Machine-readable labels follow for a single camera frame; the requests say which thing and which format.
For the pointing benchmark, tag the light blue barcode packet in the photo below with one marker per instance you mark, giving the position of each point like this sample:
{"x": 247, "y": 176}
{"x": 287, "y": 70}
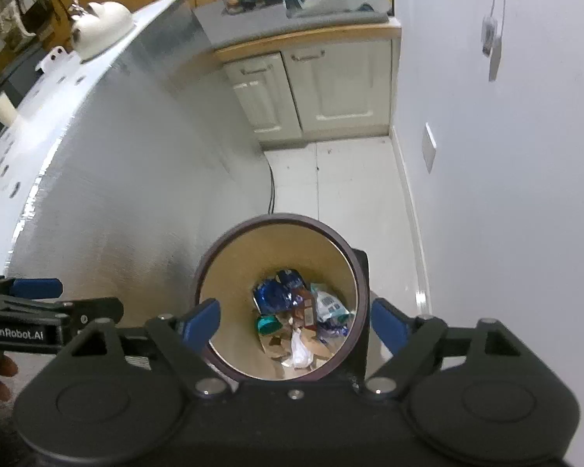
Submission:
{"x": 328, "y": 304}

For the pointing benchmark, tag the purple floral tissue pack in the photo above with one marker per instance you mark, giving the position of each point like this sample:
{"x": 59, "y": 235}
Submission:
{"x": 275, "y": 292}

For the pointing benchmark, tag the knotted white plastic bag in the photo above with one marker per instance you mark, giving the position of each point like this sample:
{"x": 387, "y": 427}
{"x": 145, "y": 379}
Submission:
{"x": 300, "y": 350}

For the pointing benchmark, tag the small white device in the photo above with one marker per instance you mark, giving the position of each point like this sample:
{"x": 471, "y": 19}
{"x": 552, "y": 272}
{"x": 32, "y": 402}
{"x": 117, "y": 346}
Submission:
{"x": 58, "y": 57}

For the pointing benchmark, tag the white cup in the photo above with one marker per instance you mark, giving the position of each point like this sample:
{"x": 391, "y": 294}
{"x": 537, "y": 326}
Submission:
{"x": 5, "y": 109}

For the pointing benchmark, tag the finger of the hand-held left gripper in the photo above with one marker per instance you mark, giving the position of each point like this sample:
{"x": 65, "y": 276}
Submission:
{"x": 34, "y": 288}
{"x": 100, "y": 311}

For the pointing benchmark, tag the brown cardboard box piece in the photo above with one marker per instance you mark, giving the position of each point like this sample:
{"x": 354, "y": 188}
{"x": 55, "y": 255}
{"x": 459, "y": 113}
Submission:
{"x": 277, "y": 345}

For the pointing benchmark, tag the beige bin with brown rim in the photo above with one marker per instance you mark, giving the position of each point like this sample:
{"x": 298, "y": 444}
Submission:
{"x": 233, "y": 272}

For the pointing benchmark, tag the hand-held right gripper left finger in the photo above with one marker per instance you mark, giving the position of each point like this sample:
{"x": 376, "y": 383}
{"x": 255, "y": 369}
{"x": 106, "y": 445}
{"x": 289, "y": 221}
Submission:
{"x": 199, "y": 323}

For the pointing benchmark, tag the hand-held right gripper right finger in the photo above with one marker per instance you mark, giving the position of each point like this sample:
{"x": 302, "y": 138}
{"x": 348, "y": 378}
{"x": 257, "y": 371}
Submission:
{"x": 389, "y": 323}

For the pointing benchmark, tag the cream cabinet with wooden edge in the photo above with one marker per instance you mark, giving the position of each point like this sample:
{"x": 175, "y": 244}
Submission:
{"x": 331, "y": 82}

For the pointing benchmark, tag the white cat-shaped ceramic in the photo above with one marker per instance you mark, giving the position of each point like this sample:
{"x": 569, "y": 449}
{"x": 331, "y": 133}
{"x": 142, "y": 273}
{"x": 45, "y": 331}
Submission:
{"x": 100, "y": 29}

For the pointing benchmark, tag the white wall switch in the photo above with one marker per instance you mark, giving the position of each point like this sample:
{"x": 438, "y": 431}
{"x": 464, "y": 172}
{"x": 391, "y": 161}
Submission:
{"x": 430, "y": 148}

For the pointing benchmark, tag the white table with silver side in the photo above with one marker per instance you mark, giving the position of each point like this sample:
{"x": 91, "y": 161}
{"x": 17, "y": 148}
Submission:
{"x": 126, "y": 155}

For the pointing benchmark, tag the teal plastic lid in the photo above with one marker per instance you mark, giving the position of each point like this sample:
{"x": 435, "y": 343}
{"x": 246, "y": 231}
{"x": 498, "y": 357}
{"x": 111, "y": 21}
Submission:
{"x": 268, "y": 324}

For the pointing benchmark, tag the person's left hand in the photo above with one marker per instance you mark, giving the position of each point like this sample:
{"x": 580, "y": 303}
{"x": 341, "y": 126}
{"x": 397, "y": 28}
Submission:
{"x": 2, "y": 389}

